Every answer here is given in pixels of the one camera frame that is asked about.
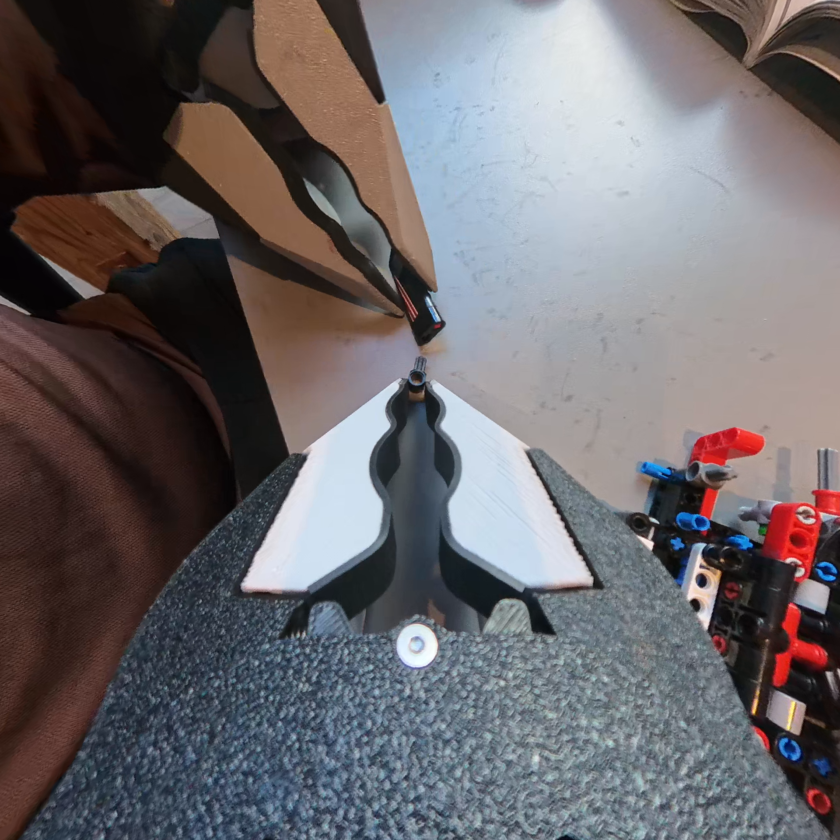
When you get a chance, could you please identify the open instruction booklet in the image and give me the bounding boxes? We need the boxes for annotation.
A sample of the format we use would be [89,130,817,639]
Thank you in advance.
[669,0,840,142]

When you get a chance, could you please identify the person's brown shirt torso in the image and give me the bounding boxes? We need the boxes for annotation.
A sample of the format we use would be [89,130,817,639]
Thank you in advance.
[0,292,240,840]

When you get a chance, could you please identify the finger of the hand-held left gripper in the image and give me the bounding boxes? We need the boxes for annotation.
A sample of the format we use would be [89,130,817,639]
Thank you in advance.
[251,0,438,294]
[163,100,406,320]

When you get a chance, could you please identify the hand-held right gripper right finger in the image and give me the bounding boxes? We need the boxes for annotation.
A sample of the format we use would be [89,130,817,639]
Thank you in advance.
[423,381,595,601]

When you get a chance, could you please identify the wooden plank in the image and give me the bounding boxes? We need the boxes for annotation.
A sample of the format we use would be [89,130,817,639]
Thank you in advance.
[12,189,181,290]

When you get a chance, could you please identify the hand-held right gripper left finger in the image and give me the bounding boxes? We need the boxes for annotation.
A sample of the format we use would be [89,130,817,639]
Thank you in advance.
[240,378,417,608]

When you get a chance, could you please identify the black garment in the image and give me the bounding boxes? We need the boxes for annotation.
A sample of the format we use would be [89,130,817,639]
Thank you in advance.
[108,238,237,487]

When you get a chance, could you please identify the partly built toy brick car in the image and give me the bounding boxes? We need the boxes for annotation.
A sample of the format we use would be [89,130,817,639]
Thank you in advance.
[623,427,840,818]

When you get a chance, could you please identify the black striped toy brick panel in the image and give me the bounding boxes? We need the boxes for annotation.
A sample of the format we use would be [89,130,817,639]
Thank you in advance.
[390,252,447,347]

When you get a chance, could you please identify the person's left forearm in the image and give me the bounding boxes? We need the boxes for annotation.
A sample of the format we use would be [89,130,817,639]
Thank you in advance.
[0,0,172,198]

